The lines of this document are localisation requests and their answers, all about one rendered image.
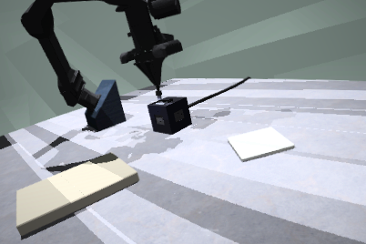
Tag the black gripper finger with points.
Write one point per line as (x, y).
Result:
(154, 69)
(142, 67)

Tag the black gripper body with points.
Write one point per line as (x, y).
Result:
(144, 38)

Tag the white flat square plate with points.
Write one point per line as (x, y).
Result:
(259, 143)

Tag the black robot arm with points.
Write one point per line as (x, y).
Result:
(38, 21)

